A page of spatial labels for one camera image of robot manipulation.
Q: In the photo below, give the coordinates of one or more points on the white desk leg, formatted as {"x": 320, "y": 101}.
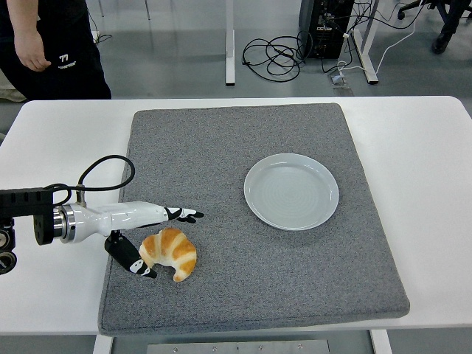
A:
{"x": 230, "y": 40}

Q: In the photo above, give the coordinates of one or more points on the floor socket box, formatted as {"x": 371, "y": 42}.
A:
{"x": 337, "y": 78}

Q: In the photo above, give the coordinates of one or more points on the white desk frame foot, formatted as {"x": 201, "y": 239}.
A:
{"x": 367, "y": 55}

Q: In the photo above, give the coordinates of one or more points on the black office chair base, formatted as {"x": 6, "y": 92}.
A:
{"x": 405, "y": 9}

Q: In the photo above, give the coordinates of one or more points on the person's forearm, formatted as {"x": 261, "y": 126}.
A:
{"x": 26, "y": 26}

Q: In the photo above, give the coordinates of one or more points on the person in dark clothing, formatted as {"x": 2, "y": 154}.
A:
{"x": 73, "y": 73}

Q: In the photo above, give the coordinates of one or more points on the white table leg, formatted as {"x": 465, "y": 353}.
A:
{"x": 102, "y": 346}
{"x": 381, "y": 343}

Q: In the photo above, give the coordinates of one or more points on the grey round plate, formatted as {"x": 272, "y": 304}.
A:
{"x": 291, "y": 191}

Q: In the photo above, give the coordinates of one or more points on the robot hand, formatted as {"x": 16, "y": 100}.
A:
{"x": 121, "y": 217}

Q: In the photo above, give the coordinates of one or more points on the person's hand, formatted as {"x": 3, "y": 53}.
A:
{"x": 35, "y": 59}

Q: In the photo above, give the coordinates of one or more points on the seated person's leg and shoe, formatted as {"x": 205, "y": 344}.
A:
{"x": 444, "y": 42}

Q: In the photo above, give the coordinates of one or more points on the black computer tower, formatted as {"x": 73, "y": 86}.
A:
{"x": 326, "y": 29}

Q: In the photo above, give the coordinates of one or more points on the grey fabric mat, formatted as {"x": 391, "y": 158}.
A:
{"x": 228, "y": 295}

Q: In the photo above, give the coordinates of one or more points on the grey metal plate with screws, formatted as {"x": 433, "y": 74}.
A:
{"x": 236, "y": 347}

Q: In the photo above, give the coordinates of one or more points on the golden croissant bread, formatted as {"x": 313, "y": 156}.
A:
{"x": 173, "y": 250}

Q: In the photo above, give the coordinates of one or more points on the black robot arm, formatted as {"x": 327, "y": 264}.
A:
{"x": 22, "y": 203}

